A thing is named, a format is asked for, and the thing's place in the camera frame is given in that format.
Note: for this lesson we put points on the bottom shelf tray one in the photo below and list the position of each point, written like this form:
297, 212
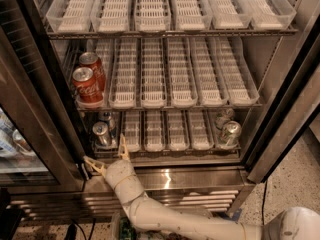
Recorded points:
114, 140

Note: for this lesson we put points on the shelf tray two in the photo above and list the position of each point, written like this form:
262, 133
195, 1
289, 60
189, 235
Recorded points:
131, 130
109, 16
123, 83

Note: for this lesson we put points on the middle shelf tray six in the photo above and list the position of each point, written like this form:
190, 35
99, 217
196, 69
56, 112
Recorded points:
237, 77

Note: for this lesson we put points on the middle shelf tray four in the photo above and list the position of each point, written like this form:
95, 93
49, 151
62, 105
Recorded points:
181, 78

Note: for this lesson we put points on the shelf tray six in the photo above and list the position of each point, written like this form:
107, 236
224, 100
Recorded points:
269, 14
217, 131
237, 77

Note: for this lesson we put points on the bottom shelf tray two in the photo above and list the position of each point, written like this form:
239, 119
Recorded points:
131, 130

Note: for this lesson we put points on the top shelf tray one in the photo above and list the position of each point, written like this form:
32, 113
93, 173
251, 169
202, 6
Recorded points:
70, 16

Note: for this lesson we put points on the left glass fridge door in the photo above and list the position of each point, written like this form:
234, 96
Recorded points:
35, 96

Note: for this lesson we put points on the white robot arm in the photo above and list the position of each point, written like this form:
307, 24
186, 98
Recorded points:
146, 213

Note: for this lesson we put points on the front coca-cola can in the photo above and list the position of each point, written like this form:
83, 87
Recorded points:
87, 87

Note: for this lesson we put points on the blue tape cross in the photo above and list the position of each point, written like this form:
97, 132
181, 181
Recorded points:
236, 215

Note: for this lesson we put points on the shelf tray four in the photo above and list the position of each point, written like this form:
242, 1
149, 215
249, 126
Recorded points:
191, 15
181, 78
177, 133

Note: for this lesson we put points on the middle shelf tray two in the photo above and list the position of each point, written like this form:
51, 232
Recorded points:
123, 83

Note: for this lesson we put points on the top shelf tray five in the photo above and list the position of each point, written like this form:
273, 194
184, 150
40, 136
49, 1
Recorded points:
230, 14

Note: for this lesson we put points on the coca-cola can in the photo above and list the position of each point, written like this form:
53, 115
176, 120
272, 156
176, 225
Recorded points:
93, 61
87, 87

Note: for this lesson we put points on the bottom shelf tray three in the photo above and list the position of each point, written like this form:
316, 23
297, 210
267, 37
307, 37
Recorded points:
154, 132

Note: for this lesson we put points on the shelf tray five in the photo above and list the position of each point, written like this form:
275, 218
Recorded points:
200, 132
230, 14
210, 86

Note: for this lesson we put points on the middle shelf tray three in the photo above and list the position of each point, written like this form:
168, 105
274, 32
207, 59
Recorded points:
153, 86

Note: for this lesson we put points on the middle shelf tray one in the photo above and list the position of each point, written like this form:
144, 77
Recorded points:
104, 49

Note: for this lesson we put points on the top shelf tray two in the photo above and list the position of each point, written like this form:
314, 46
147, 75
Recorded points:
109, 16

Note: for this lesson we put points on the bottom shelf tray four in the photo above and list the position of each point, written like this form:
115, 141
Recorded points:
177, 133

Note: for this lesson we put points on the top shelf tray four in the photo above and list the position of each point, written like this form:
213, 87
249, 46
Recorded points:
191, 15

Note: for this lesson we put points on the green soda can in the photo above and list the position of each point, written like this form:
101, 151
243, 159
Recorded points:
230, 134
224, 116

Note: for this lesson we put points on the shelf tray one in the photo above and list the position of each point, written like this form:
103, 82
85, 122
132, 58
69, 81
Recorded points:
104, 49
114, 140
70, 16

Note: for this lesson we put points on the top shelf tray three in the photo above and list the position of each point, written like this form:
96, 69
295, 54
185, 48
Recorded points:
152, 15

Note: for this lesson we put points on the shelf tray three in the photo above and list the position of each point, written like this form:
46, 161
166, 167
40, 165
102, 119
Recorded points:
153, 86
152, 15
154, 132

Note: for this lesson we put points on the stainless steel fridge body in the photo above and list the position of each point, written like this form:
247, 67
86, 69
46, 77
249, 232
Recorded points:
215, 179

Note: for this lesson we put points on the rear coca-cola can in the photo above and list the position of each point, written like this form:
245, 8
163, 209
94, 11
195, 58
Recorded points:
93, 61

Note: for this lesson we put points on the green can in bin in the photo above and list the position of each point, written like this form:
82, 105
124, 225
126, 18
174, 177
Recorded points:
126, 231

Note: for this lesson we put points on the middle shelf tray five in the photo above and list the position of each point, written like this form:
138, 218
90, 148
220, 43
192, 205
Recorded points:
210, 86

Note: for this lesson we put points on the redbull can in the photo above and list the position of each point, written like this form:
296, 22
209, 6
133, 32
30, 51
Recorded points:
101, 131
108, 118

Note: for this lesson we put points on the right fridge door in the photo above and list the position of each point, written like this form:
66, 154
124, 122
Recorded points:
297, 105

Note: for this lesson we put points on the bottom shelf tray five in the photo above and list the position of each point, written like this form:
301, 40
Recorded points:
200, 132

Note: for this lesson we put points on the rear green soda can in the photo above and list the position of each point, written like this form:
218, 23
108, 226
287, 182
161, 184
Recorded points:
224, 116

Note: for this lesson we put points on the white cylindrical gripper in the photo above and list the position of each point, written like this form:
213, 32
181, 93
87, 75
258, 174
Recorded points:
119, 173

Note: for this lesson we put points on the front green soda can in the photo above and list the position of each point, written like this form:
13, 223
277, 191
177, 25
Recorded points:
230, 134

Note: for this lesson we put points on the top shelf tray six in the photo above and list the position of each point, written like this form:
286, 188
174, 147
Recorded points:
269, 14

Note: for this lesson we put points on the bottom shelf tray six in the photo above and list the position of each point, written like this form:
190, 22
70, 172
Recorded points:
217, 131

